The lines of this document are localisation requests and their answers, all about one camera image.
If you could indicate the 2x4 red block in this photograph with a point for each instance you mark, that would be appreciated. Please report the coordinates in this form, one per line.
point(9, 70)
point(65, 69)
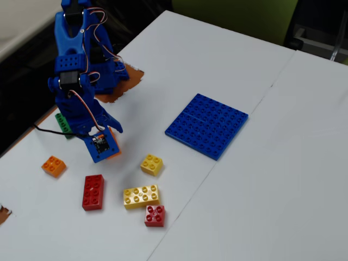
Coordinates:
point(93, 193)

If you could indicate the grey metal frame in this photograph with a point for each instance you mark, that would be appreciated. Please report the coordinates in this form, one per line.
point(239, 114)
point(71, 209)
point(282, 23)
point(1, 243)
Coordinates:
point(318, 40)

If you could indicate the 2x2 orange block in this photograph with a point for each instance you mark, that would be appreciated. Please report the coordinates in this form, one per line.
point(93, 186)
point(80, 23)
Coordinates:
point(53, 166)

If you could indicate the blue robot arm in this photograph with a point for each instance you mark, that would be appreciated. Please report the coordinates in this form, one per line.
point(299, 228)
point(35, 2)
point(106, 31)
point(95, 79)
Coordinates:
point(70, 35)

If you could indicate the shiny metal leg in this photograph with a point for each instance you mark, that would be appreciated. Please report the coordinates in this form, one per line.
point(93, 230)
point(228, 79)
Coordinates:
point(337, 49)

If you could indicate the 2x4 green block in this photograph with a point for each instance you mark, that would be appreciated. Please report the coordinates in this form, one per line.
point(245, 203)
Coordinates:
point(62, 122)

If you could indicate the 2x4 yellow block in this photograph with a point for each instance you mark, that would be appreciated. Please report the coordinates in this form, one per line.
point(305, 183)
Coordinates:
point(141, 196)

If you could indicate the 2x4 orange block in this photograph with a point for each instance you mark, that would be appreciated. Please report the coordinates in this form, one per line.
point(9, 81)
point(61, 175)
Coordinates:
point(117, 149)

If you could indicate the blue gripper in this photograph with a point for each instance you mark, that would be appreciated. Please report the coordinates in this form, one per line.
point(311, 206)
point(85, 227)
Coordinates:
point(111, 121)

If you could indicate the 2x2 red block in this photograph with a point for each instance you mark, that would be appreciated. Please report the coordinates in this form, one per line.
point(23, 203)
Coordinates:
point(154, 215)

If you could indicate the white desk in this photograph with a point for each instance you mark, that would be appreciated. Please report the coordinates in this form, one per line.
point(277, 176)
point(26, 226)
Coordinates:
point(21, 21)

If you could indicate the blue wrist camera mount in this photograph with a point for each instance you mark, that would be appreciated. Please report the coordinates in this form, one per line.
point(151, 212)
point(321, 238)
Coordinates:
point(101, 148)

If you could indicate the green chair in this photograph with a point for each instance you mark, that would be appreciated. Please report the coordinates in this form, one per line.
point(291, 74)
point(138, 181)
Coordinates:
point(233, 19)

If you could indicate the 2x2 yellow block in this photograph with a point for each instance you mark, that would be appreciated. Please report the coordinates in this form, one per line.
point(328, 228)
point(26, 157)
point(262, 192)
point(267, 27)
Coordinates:
point(151, 164)

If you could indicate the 8x8 blue baseplate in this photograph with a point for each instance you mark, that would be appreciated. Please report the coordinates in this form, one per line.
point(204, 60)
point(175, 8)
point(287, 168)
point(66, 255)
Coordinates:
point(206, 126)

